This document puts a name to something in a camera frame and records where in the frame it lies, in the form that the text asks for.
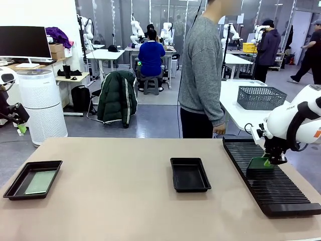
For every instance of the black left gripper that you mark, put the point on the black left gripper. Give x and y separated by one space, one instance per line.
18 113

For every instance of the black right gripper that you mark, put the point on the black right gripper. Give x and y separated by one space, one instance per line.
276 150

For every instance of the green perforated circuit board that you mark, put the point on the green perforated circuit board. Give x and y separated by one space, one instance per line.
40 182
257 166

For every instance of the black plastic ESD tray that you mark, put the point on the black plastic ESD tray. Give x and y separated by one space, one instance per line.
32 167
189 175

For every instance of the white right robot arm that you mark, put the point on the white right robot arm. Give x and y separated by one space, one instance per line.
283 120

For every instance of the grey-sleeved right forearm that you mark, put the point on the grey-sleeved right forearm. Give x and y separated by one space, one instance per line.
215 105

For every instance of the white lab robot arm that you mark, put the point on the white lab robot arm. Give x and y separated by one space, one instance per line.
258 32
166 30
86 25
229 28
135 27

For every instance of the person's right hand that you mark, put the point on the person's right hand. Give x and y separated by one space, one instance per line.
220 129

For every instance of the white cylindrical air purifier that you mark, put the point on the white cylindrical air purifier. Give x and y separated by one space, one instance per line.
42 105

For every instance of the black slotted board rack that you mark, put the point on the black slotted board rack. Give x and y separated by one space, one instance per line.
276 190

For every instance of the grey plastic mesh basket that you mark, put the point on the grey plastic mesh basket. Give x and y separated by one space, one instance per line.
260 98

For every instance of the black backpack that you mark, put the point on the black backpack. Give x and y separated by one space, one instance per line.
80 98

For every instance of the black tumbler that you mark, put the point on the black tumbler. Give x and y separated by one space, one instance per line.
67 72

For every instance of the small light wooden desk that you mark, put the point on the small light wooden desk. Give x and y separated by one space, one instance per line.
75 78

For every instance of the black cloth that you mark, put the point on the black cloth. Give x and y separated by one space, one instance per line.
75 73

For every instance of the black metal-legged chair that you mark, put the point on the black metal-legged chair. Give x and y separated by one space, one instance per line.
96 93

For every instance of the brown cardboard box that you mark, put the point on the brown cardboard box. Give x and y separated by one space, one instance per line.
57 51

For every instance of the black computer monitor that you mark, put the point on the black computer monitor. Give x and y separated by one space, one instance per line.
23 41

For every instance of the dark green striped jacket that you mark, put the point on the dark green striped jacket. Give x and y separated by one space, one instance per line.
116 98

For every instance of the black tripod stand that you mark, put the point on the black tripod stand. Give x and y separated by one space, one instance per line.
84 50
225 55

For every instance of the purple cloth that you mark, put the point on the purple cloth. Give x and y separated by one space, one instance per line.
57 35

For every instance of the low white shelf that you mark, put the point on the low white shelf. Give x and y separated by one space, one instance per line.
279 59

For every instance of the person in dark purple hoodie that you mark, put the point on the person in dark purple hoodie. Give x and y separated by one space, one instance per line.
268 50

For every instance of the yellow plastic bin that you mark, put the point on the yellow plastic bin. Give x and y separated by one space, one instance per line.
249 47

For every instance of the walking person in black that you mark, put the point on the walking person in black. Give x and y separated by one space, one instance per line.
309 50

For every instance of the person in grey sweater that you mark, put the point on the person in grey sweater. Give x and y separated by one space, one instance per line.
200 62

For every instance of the black cap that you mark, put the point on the black cap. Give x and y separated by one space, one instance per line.
113 48

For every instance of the grey door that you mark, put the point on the grey door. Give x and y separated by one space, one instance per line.
298 37

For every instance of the grey plastic stool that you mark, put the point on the grey plastic stool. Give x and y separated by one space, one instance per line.
150 85

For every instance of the person in blue sweater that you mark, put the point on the person in blue sweater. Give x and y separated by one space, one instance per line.
150 57

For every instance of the light wooden work table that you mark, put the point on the light wooden work table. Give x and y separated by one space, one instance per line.
170 50

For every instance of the seated person with black hair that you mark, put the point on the seated person with black hair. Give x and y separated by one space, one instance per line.
150 27

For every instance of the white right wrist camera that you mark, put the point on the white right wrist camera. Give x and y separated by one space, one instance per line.
257 133

